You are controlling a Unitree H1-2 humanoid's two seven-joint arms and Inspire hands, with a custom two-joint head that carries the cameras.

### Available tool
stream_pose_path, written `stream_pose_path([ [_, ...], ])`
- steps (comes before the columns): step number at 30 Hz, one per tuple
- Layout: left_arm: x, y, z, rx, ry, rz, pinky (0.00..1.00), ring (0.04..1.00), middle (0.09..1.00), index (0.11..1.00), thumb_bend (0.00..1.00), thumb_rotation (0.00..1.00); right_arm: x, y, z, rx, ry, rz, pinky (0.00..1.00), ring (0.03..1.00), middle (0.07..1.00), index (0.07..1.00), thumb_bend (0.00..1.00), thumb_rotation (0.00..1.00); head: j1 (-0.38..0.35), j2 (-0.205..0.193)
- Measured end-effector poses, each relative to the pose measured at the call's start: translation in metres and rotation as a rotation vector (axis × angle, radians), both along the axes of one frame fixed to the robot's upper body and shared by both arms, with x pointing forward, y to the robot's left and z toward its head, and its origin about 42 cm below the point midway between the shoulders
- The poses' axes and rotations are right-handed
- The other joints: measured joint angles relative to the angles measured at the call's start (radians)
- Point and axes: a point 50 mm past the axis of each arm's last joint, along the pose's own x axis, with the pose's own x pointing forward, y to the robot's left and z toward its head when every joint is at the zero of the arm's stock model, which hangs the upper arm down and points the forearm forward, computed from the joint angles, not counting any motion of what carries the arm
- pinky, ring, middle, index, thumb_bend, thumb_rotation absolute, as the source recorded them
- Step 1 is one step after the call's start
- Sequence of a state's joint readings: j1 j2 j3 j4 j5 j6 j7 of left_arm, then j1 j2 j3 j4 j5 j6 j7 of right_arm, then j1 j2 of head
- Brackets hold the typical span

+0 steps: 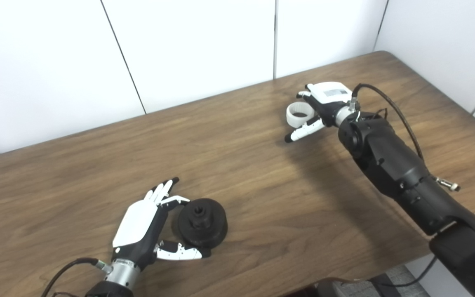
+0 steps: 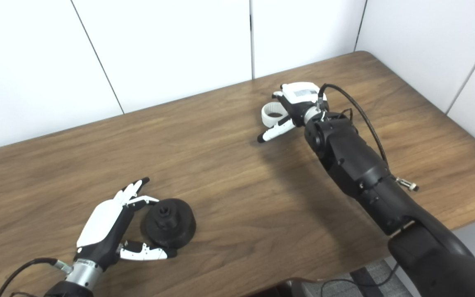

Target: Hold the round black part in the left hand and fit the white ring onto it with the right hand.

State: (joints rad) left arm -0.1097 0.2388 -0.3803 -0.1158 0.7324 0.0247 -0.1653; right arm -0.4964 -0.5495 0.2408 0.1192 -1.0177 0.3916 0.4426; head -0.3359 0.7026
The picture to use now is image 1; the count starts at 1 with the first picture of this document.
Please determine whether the thin black cable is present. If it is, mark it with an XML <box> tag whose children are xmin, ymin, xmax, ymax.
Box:
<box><xmin>386</xmin><ymin>256</ymin><xmax>438</xmax><ymax>287</ymax></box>

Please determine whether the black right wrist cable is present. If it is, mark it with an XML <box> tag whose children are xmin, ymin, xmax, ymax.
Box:
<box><xmin>348</xmin><ymin>83</ymin><xmax>461</xmax><ymax>192</ymax></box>

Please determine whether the white and black left hand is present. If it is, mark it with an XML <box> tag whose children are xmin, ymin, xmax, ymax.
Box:
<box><xmin>112</xmin><ymin>177</ymin><xmax>211</xmax><ymax>271</ymax></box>

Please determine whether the round black part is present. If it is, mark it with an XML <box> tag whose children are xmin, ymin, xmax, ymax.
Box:
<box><xmin>177</xmin><ymin>198</ymin><xmax>228</xmax><ymax>249</ymax></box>

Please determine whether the white ring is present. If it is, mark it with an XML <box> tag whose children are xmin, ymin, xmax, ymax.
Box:
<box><xmin>286</xmin><ymin>101</ymin><xmax>318</xmax><ymax>127</ymax></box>

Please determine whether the white and black right hand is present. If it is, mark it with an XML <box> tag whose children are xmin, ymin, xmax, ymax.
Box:
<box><xmin>284</xmin><ymin>82</ymin><xmax>353</xmax><ymax>144</ymax></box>

